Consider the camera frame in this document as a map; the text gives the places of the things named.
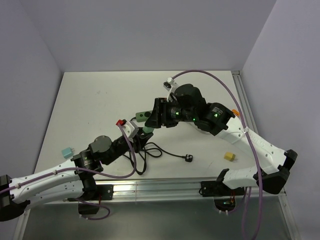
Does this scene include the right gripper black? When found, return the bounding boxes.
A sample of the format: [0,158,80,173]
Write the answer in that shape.
[144,97,196,129]

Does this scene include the green wall charger plug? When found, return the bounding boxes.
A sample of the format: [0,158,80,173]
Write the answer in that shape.
[142,126,154,135]

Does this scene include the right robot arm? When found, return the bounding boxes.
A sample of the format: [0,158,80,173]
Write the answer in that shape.
[145,82,298,195]

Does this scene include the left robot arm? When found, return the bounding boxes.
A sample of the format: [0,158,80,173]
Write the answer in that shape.
[0,132,153,222]

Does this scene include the yellow plug adapter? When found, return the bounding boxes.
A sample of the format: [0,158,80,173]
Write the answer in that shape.
[223,152,237,162]

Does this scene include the green power strip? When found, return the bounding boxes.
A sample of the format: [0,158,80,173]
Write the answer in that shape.
[135,111,152,123]

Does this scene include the orange power strip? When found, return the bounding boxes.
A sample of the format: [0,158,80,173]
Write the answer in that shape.
[231,109,241,117]

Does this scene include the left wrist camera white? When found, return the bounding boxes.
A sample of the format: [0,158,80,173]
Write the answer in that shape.
[116,119,139,139]

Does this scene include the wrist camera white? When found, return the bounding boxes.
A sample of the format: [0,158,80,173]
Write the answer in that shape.
[116,119,139,139]
[163,77,179,102]

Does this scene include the black power cable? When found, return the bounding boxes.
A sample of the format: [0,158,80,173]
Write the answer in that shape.
[119,115,194,176]

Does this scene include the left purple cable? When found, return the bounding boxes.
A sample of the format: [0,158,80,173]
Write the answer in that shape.
[0,124,138,221]

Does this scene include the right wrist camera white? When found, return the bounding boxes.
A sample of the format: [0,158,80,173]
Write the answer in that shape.
[163,77,179,102]

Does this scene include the aluminium front rail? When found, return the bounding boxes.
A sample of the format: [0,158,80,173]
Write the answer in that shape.
[23,177,287,206]

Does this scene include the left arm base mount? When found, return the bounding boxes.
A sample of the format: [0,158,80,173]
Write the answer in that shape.
[67,184,114,221]

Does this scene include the teal wall charger plug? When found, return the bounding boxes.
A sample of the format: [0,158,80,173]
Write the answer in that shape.
[61,147,75,159]

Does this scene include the aluminium side rail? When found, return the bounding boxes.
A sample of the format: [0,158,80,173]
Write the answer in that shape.
[231,71,259,134]

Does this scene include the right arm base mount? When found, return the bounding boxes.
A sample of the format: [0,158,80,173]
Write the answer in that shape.
[198,180,246,214]

